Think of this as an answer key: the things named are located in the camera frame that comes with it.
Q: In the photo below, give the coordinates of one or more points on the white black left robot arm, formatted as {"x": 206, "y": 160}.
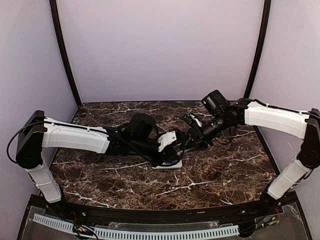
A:
{"x": 130, "y": 138}

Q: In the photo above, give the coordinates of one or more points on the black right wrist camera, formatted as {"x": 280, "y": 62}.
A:
{"x": 192, "y": 121}

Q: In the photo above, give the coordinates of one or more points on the black enclosure frame post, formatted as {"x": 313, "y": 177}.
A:
{"x": 259, "y": 48}
{"x": 63, "y": 51}

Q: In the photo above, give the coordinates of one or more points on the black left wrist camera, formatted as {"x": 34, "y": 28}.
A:
{"x": 170, "y": 138}

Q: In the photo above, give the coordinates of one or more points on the black front table rail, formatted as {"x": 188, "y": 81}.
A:
{"x": 242, "y": 214}

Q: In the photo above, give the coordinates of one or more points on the white air conditioner remote control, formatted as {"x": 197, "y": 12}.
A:
{"x": 169, "y": 165}

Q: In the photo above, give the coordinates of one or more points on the white slotted cable duct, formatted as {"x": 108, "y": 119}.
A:
{"x": 138, "y": 231}

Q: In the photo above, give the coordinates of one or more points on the black enclosure frame post left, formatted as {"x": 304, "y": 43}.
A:
{"x": 63, "y": 51}

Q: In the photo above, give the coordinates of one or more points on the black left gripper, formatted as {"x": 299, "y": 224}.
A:
{"x": 171, "y": 152}

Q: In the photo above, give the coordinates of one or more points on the black enclosure frame post right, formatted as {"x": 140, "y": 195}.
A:
{"x": 259, "y": 48}

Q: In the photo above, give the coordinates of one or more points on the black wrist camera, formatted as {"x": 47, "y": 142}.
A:
{"x": 170, "y": 138}
{"x": 192, "y": 121}

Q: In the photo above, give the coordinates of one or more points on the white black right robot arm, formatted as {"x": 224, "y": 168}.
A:
{"x": 304, "y": 125}

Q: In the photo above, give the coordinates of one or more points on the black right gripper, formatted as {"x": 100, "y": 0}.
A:
{"x": 194, "y": 133}

